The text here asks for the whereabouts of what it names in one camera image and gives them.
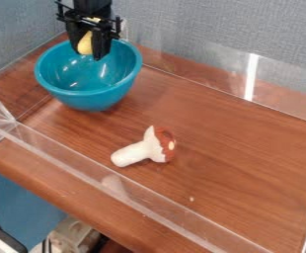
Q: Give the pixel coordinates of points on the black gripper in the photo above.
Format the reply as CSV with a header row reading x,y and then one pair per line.
x,y
90,13

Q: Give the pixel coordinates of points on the yellow toy squash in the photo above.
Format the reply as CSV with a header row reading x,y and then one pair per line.
x,y
84,44

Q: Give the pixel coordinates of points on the blue plastic bowl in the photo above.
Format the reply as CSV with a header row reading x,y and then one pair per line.
x,y
87,84

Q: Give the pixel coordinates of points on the white object under table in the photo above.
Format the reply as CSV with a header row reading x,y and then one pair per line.
x,y
71,237

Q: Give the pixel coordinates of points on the toy mushroom red cap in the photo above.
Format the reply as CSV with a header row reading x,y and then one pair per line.
x,y
157,147

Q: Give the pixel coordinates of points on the clear acrylic front barrier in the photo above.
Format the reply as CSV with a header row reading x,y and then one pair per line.
x,y
122,208

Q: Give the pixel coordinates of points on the clear acrylic barrier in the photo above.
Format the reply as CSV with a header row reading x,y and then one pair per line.
x,y
243,74
122,208

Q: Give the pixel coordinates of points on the clear acrylic back barrier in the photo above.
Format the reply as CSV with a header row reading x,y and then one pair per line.
x,y
243,74

